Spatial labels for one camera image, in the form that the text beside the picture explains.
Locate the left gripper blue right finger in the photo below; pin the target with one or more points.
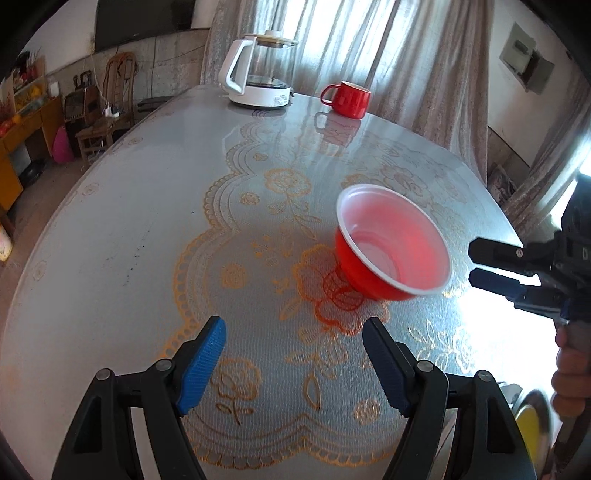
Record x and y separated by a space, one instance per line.
390 364

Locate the wooden chair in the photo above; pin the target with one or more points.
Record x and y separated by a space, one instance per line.
117 107

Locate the pink bag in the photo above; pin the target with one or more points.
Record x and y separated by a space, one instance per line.
61 150

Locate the side window curtain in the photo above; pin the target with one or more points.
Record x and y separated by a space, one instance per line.
564 149

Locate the red mug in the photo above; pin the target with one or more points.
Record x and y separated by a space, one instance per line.
347 99

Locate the white patterned bin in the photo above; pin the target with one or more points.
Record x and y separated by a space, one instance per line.
6 245

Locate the grey window curtain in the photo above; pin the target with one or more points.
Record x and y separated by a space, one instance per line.
426 63

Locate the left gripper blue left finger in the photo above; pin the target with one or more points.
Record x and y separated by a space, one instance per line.
195 361

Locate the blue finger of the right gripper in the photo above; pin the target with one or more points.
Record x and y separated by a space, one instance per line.
498 284
534 258

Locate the white glass electric kettle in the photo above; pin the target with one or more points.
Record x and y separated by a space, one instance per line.
258 70

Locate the yellow plastic bowl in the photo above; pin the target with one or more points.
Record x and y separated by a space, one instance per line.
529 425

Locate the wooden shelf with items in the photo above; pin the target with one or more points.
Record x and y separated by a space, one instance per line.
25 87

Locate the stainless steel bowl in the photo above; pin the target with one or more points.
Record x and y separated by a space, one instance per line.
539 401

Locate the right hand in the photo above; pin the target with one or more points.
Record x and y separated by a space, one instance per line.
571 380

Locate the orange wooden cabinet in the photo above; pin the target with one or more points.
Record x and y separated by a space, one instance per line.
36 132

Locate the black wall television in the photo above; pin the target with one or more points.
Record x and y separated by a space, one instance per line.
119 22

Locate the red plastic bowl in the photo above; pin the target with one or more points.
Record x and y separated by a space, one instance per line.
387 246

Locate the wall electrical box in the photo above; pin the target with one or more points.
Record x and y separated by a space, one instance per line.
526 63

